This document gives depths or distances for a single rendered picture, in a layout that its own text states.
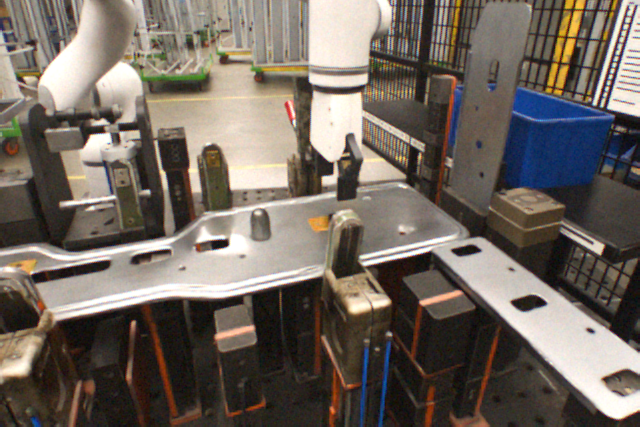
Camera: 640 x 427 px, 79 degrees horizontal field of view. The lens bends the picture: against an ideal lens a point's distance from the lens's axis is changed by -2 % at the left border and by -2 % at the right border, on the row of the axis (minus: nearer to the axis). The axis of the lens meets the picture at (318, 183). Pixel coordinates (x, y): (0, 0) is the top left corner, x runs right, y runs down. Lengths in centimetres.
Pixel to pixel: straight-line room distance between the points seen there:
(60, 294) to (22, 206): 23
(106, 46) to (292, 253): 60
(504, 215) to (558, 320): 19
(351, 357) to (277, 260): 18
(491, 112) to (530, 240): 21
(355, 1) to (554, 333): 46
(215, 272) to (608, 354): 47
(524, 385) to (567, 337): 36
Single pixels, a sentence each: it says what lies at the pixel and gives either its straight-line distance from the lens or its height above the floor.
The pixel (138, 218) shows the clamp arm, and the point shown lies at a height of 100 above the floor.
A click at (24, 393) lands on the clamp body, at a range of 48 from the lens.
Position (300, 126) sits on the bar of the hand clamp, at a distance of 73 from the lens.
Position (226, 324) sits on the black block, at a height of 99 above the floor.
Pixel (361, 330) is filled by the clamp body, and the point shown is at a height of 102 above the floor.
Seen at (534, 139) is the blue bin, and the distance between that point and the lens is 76.
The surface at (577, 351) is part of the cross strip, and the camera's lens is 53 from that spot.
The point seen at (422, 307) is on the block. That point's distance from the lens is 55.
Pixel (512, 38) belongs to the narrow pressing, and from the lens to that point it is 69.
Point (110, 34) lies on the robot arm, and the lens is 93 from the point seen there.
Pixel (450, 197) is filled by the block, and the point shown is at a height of 99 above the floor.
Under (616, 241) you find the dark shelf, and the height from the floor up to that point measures 103.
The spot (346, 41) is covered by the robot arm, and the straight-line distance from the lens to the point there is 54.
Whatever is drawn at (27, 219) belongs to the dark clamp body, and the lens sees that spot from 81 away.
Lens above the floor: 134
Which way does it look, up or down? 25 degrees down
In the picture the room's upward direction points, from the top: straight up
